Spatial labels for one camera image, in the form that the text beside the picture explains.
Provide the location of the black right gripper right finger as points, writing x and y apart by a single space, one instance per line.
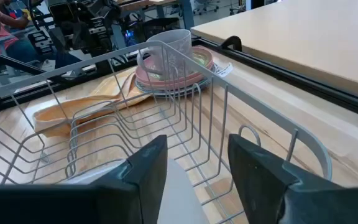
266 186

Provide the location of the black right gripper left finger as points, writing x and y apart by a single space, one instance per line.
129 193

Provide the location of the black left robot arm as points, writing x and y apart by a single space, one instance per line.
73 25

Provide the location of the orange checked dish towel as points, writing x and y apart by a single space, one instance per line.
51 116

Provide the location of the white printed label tag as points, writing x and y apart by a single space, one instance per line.
225 70

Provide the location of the light wooden neighbouring table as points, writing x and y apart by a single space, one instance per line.
291 37

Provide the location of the black computer case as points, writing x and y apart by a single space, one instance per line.
160 26

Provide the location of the grey office chair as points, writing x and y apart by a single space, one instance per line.
207 6

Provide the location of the grey armrest chair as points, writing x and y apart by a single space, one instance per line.
2 40

